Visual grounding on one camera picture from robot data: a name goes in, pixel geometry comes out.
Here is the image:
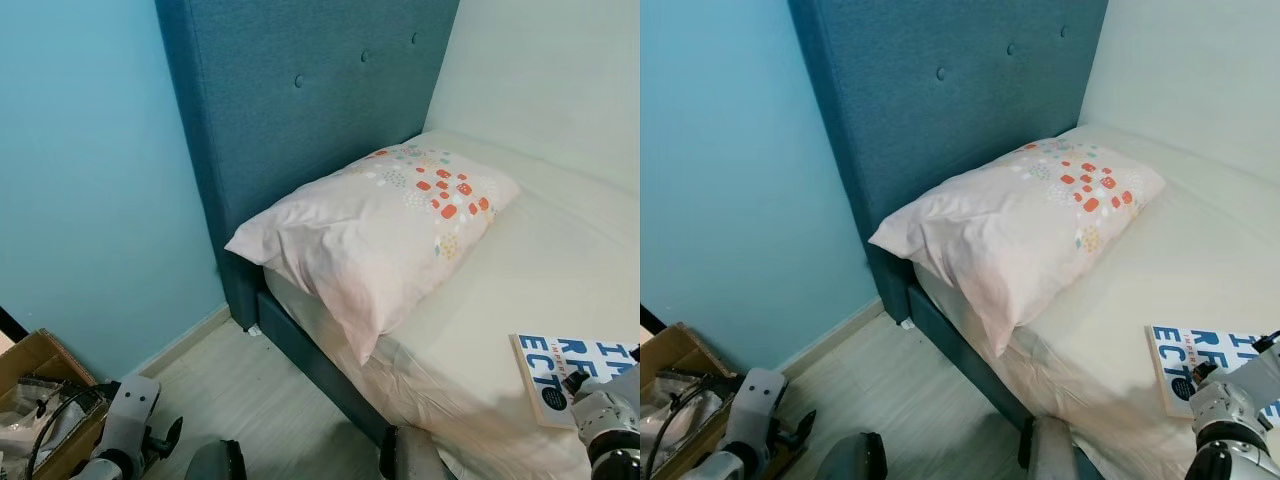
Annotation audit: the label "pink dotted pillow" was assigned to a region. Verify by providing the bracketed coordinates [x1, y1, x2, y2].
[225, 143, 521, 366]
[868, 137, 1168, 358]

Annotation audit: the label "beige sheeted bed mattress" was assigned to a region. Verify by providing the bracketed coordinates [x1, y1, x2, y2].
[262, 128, 641, 480]
[910, 123, 1280, 480]

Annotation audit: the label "teal upholstered headboard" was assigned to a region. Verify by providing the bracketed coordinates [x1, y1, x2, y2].
[790, 0, 1109, 326]
[155, 0, 461, 331]

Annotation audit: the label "brown cardboard box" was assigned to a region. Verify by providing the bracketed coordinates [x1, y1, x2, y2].
[640, 322, 806, 480]
[0, 330, 113, 480]

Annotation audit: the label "dark teal bed frame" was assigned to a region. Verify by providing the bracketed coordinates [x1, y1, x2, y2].
[255, 290, 401, 451]
[905, 285, 1041, 441]

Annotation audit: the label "white book blue letters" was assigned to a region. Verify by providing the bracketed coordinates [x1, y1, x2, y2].
[510, 333, 641, 429]
[1147, 323, 1280, 419]

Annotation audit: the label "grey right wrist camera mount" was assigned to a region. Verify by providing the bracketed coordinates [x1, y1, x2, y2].
[600, 362, 641, 401]
[1215, 343, 1280, 399]

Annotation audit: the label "clear plastic bag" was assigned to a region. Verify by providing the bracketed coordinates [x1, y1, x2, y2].
[640, 368, 736, 471]
[0, 375, 101, 463]

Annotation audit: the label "grey right robot leg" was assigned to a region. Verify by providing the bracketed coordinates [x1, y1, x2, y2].
[1020, 415, 1098, 480]
[380, 425, 453, 480]

